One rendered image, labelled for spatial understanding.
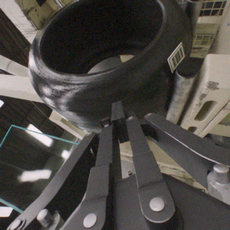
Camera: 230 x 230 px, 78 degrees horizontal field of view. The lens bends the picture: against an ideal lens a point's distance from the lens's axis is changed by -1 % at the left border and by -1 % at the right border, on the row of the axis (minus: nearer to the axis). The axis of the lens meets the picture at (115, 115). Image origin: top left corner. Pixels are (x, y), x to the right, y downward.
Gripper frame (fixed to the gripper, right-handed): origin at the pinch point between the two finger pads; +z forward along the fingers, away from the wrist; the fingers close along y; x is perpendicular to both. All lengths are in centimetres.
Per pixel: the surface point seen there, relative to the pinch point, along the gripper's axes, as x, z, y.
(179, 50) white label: 4.6, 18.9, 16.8
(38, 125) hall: -199, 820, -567
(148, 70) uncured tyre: 2.7, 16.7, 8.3
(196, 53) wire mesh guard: -3, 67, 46
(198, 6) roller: 14.1, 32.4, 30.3
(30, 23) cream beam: 39, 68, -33
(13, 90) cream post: 12, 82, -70
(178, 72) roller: 0.5, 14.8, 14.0
